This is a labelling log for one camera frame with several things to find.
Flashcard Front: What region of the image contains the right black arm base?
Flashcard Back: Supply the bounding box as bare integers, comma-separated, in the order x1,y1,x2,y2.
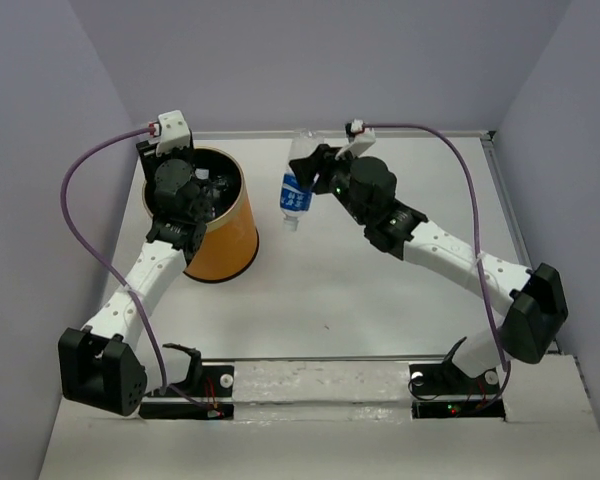
407,363,506,420

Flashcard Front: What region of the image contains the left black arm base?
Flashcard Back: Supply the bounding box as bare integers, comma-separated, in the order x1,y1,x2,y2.
138,362,235,421

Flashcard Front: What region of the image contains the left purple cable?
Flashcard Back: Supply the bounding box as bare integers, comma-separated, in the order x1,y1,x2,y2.
61,127,216,406

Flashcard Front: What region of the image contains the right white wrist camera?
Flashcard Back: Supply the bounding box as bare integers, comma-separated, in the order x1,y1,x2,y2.
336,119,376,159

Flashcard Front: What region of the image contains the metal table edge rail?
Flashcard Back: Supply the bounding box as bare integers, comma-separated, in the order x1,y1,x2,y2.
179,129,564,361

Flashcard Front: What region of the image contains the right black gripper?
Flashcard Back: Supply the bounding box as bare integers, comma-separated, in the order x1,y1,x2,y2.
291,142,369,226

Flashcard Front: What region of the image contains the blue label plastic bottle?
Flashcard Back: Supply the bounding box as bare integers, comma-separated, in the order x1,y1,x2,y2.
279,129,324,232

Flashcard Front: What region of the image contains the purple cable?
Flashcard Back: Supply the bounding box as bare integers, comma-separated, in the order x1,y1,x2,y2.
61,127,216,406
362,122,511,406

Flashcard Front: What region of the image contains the clear bottle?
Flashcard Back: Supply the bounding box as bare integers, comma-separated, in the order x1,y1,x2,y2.
194,168,240,222

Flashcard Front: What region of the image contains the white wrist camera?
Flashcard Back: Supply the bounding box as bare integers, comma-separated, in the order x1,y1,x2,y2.
336,119,376,159
150,110,191,156

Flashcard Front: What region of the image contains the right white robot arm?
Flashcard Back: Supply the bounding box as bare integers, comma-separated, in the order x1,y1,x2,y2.
289,144,568,392

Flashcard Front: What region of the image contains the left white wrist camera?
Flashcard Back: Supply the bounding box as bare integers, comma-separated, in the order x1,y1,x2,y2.
150,110,191,156

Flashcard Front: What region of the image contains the orange cylindrical bin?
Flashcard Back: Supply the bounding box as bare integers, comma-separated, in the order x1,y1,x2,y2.
143,147,259,284

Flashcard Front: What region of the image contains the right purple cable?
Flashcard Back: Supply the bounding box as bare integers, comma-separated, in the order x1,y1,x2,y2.
362,122,511,406

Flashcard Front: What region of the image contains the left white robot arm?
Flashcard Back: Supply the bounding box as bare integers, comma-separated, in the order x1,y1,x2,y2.
58,138,208,416

